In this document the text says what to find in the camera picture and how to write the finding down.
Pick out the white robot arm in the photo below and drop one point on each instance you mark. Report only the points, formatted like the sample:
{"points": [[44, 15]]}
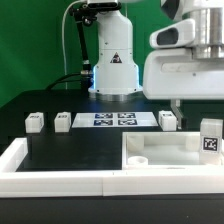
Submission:
{"points": [[116, 76]]}

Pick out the white U-shaped obstacle fence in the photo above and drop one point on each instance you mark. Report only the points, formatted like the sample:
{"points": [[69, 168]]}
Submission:
{"points": [[151, 181]]}

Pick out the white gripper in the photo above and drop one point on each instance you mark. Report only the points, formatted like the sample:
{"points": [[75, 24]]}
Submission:
{"points": [[172, 72]]}

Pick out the white square table top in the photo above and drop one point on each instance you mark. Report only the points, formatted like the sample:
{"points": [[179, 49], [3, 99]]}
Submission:
{"points": [[161, 149]]}

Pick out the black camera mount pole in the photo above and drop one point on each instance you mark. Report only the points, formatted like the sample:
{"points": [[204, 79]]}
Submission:
{"points": [[84, 16]]}

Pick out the white fiducial marker sheet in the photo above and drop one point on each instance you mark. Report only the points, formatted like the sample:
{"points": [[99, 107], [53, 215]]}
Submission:
{"points": [[114, 119]]}

